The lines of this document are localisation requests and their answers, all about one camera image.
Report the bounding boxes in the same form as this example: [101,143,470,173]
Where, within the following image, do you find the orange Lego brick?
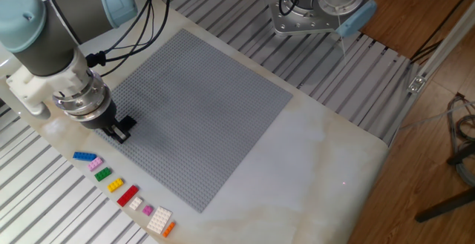
[162,221,177,238]

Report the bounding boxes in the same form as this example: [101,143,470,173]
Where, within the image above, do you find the black floor cables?
[410,0,475,65]

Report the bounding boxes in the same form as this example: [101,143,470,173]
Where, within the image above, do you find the grey coiled cable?
[447,91,475,188]

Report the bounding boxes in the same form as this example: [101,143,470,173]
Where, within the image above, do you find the light pink Lego brick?
[87,156,104,172]

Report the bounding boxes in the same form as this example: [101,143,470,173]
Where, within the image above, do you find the aluminium frame bar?
[407,0,475,95]

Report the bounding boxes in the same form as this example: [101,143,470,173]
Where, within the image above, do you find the large white Lego plate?
[145,205,174,235]

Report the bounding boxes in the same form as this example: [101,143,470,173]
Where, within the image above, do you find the grey Lego baseplate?
[92,28,293,214]

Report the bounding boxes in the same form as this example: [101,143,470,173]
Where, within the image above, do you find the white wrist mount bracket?
[5,49,96,121]

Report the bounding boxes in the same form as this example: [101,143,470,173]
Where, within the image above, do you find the yellow Lego brick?
[107,177,125,194]

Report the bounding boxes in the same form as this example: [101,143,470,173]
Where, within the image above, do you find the blue Lego brick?
[72,151,98,162]

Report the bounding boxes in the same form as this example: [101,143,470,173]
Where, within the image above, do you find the black stand leg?
[414,151,475,223]

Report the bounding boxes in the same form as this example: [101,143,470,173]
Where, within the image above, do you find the green Lego brick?
[94,166,113,182]

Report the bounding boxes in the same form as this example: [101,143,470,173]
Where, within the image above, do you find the small white Lego brick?
[128,196,144,211]

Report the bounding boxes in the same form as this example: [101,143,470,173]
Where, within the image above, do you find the glossy marble pattern mat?
[0,0,390,244]

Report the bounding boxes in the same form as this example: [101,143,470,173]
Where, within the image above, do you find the red Lego brick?
[116,184,140,208]

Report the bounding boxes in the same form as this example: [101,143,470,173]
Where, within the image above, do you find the thin white cable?
[399,101,475,130]

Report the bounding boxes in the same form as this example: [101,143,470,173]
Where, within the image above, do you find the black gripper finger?
[100,125,122,143]
[111,120,131,144]

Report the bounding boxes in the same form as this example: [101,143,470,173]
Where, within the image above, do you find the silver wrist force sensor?
[51,71,112,122]

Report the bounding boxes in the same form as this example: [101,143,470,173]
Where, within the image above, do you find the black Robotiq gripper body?
[79,101,118,131]

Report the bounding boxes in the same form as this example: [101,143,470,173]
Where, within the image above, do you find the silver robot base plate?
[266,0,341,36]

